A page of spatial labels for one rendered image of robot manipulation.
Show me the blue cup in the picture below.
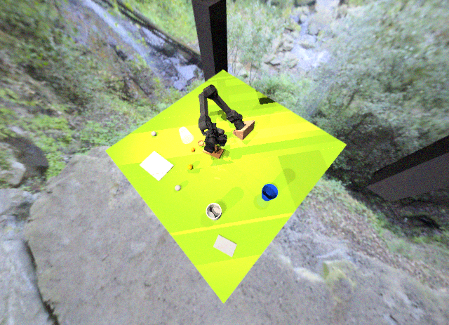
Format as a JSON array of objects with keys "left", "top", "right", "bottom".
[{"left": 262, "top": 184, "right": 278, "bottom": 201}]

